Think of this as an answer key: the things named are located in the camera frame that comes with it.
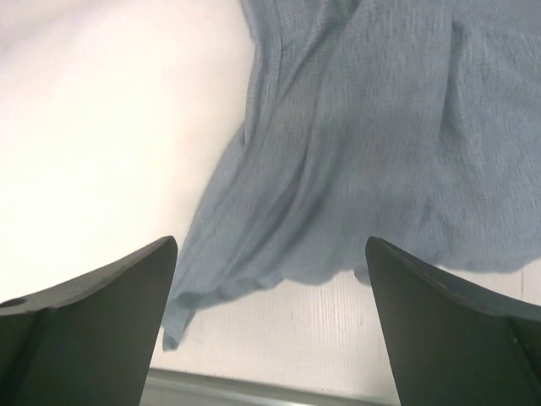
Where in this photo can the grey-blue pillowcase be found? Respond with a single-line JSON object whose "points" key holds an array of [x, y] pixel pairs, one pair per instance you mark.
{"points": [[417, 122]]}

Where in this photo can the aluminium mounting rail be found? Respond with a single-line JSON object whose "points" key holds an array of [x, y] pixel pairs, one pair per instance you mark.
{"points": [[175, 388]]}

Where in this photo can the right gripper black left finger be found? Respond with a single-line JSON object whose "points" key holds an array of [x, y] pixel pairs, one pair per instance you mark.
{"points": [[87, 341]]}

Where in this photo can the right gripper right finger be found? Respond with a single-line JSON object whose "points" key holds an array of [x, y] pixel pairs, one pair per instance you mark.
{"points": [[449, 341]]}

